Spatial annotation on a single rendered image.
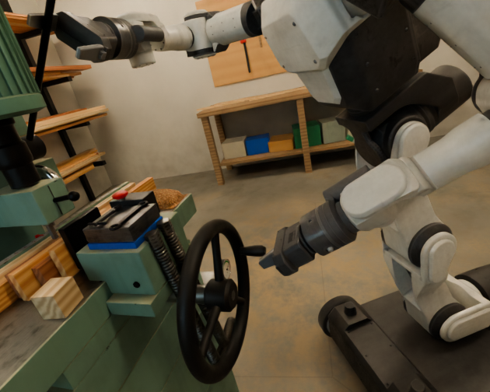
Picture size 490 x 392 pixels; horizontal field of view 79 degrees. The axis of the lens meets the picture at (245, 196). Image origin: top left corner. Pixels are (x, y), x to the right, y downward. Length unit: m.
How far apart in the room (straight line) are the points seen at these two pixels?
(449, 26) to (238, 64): 3.37
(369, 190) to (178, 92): 3.65
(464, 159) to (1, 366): 0.70
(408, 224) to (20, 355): 0.87
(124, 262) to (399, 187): 0.45
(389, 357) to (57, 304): 1.05
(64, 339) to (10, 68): 0.43
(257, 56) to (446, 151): 3.34
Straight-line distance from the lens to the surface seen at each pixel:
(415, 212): 0.93
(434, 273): 1.01
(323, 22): 0.60
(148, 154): 4.40
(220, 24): 1.01
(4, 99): 0.62
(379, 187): 0.52
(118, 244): 0.54
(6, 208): 0.72
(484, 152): 0.54
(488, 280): 1.37
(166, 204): 0.80
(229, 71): 3.82
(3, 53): 0.64
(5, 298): 0.68
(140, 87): 4.23
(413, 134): 0.78
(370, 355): 1.26
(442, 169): 0.54
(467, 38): 0.53
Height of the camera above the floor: 1.19
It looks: 23 degrees down
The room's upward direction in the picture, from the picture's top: 13 degrees counter-clockwise
